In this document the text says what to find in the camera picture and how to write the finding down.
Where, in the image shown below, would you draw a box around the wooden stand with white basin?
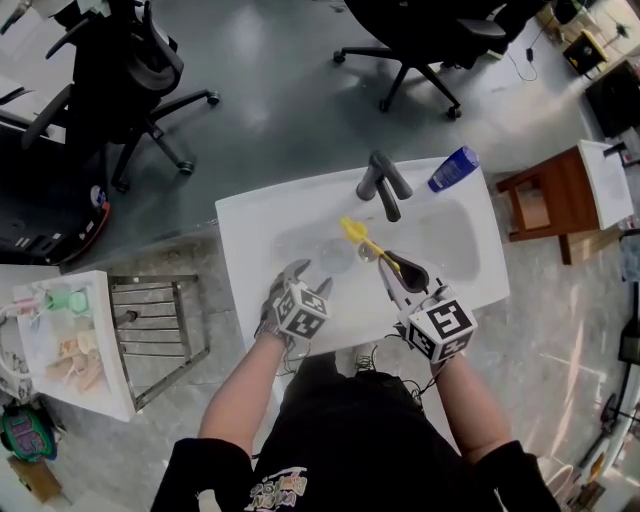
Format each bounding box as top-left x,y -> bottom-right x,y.
496,139 -> 634,266

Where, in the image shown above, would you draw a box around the blue bottle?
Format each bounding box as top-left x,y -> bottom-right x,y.
427,145 -> 480,194

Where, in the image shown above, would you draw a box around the small white basin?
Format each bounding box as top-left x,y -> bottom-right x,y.
12,269 -> 137,422

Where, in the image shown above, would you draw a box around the black pedestal fan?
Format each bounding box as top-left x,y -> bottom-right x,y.
579,394 -> 640,471

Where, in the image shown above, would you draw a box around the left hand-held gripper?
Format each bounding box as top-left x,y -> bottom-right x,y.
272,258 -> 335,343

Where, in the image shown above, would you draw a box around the person's black clothing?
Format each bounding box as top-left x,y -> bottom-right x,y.
149,349 -> 564,512

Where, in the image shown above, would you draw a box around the black cable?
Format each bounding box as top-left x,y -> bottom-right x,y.
277,339 -> 311,376
389,319 -> 444,404

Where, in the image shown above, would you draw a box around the brown cardboard box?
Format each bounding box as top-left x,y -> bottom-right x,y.
7,454 -> 64,504

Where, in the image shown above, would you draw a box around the black equipment box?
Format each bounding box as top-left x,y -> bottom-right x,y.
584,59 -> 640,139

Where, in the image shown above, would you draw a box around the black cabinet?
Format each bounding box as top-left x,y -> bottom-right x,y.
0,112 -> 111,266

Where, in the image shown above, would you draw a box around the metal rack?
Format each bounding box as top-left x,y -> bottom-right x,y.
107,273 -> 211,414

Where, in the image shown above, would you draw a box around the green pink bag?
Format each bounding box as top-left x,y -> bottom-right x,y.
0,405 -> 57,462

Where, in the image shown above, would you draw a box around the pack of water bottles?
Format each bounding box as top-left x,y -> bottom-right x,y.
619,234 -> 640,281

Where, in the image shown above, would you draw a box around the yellow brush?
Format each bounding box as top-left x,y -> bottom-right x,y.
339,215 -> 401,274

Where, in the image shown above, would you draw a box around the person's right shoe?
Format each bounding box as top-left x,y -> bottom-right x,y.
352,344 -> 379,374

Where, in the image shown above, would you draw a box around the cardboard boxes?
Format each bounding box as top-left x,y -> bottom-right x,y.
537,0 -> 591,41

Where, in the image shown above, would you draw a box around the large black faucet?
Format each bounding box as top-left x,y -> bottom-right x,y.
355,150 -> 415,224

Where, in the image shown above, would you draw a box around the black office chair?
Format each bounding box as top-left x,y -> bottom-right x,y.
19,0 -> 221,194
332,0 -> 546,121

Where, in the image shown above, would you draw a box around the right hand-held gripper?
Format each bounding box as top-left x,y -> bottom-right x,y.
378,250 -> 479,365

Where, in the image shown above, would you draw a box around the person's left forearm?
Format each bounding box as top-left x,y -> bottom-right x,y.
198,332 -> 291,454

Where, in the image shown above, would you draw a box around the black yellow case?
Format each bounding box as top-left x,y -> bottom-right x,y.
562,28 -> 611,76

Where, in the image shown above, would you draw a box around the pile of wooden utensils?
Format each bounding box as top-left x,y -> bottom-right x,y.
45,332 -> 109,394

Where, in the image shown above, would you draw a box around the person's right forearm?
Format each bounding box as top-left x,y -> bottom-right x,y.
430,349 -> 516,464

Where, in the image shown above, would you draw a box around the large white sink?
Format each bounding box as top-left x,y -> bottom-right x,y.
214,157 -> 511,361

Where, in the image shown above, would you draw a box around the person's left hand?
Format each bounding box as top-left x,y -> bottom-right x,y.
253,277 -> 291,347

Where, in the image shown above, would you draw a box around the black metal frame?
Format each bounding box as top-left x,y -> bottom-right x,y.
618,284 -> 640,364

